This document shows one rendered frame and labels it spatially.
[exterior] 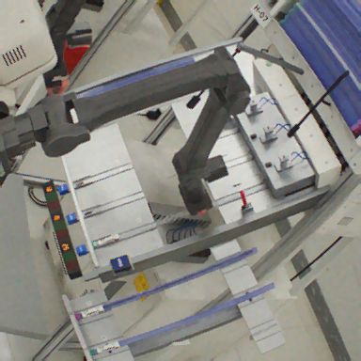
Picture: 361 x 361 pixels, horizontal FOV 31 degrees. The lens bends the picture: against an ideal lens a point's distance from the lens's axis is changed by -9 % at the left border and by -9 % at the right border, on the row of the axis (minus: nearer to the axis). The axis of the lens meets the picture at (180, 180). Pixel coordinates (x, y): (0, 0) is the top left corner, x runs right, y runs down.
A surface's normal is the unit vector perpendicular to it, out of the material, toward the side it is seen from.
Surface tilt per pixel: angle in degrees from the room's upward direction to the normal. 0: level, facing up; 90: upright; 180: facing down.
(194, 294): 0
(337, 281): 90
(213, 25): 90
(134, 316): 90
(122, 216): 43
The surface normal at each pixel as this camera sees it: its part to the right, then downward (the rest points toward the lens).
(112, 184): -0.11, -0.56
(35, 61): 0.37, 0.77
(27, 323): 0.56, -0.63
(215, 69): 0.00, -0.39
